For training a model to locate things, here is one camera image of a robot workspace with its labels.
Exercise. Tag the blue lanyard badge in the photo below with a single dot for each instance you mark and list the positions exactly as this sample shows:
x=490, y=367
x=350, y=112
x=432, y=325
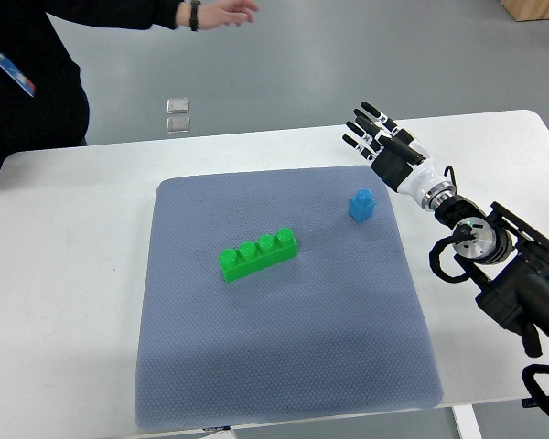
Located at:
x=15, y=74

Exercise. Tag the black wristband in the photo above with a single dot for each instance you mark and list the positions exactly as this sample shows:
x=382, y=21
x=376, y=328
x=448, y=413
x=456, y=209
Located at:
x=194, y=15

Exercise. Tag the green four-stud toy block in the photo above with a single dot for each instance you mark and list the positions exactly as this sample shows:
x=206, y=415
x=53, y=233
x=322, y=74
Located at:
x=253, y=256

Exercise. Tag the metal floor plate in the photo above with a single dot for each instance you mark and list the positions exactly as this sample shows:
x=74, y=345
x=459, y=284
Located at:
x=177, y=124
x=177, y=105

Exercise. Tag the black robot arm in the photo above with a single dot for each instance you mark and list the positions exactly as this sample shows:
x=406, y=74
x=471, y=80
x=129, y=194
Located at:
x=505, y=257

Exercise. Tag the blue toy block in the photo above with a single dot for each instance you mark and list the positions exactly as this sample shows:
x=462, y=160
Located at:
x=362, y=205

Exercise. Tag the upper metal floor plate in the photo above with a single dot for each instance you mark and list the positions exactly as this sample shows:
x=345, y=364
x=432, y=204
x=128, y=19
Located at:
x=177, y=105

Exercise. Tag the lower metal floor plate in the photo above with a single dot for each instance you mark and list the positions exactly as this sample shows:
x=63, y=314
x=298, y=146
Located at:
x=177, y=124

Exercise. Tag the person in black clothes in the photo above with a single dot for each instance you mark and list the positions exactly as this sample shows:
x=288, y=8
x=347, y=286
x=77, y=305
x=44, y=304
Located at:
x=42, y=101

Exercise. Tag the wooden box corner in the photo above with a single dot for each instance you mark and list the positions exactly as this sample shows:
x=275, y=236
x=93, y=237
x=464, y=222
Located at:
x=527, y=10

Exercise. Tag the blue-grey textured mat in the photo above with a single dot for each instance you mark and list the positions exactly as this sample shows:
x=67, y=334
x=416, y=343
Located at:
x=336, y=330

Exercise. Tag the person's bare hand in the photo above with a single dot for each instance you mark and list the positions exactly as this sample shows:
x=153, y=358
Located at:
x=226, y=13

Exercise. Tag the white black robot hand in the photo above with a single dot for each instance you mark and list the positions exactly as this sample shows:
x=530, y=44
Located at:
x=398, y=158

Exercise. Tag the white table leg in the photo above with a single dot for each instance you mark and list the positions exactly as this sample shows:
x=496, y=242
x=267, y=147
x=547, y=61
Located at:
x=466, y=422

